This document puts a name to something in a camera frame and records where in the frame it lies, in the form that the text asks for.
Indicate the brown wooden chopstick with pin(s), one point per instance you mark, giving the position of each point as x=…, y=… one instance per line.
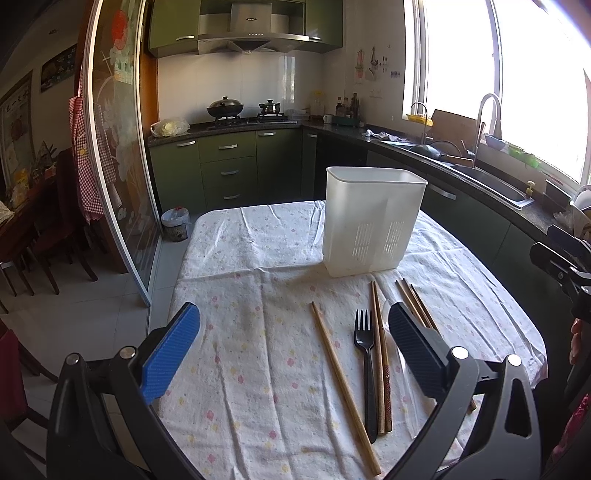
x=423, y=309
x=406, y=299
x=406, y=285

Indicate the light bamboo chopstick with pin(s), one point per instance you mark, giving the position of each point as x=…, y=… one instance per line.
x=365, y=449

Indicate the red-tipped wooden chopstick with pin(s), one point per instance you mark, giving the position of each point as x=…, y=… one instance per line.
x=385, y=365

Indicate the white rag on counter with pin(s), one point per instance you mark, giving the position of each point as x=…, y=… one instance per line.
x=385, y=136

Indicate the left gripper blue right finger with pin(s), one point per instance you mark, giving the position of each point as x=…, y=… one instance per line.
x=422, y=354

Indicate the small trash bin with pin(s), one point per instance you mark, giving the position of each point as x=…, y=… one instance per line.
x=175, y=223

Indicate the wooden cutting board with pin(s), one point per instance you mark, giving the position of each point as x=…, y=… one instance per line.
x=451, y=128

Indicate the floral white tablecloth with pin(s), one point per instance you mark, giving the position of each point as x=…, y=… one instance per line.
x=254, y=397

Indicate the condiment bottles rack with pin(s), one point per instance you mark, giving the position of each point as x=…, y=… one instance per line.
x=348, y=112

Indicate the green lower cabinets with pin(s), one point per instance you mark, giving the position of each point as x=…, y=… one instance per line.
x=207, y=170

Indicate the small black pot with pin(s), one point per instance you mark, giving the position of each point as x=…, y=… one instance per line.
x=270, y=108

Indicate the chrome kitchen faucet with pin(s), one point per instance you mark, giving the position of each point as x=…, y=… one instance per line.
x=487, y=124

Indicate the small chrome faucet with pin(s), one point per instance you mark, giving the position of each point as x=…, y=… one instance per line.
x=419, y=114

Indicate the clear plastic spoon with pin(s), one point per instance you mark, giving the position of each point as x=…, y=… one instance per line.
x=398, y=361

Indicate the gas stove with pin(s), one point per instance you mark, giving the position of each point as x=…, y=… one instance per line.
x=260, y=119

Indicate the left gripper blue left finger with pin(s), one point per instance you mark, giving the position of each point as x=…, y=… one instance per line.
x=163, y=360

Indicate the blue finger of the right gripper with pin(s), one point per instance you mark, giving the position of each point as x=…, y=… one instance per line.
x=573, y=245
x=558, y=267

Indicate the black plastic fork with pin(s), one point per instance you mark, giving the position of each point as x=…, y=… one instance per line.
x=365, y=339

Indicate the white plastic utensil holder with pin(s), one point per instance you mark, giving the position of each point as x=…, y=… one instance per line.
x=370, y=214

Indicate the dark-tipped wooden chopstick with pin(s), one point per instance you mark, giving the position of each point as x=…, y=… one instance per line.
x=378, y=356

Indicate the steel range hood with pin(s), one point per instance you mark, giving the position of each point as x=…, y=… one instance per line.
x=251, y=26

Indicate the glass sliding door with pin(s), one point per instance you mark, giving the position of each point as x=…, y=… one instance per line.
x=110, y=78

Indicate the stainless steel sink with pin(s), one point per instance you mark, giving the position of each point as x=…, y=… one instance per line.
x=501, y=190

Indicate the white plastic bag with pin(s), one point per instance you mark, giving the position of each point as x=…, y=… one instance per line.
x=167, y=128

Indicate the black wok with lid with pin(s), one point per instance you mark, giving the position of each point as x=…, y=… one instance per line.
x=225, y=108

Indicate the black pan in sink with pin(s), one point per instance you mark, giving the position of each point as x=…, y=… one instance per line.
x=433, y=153

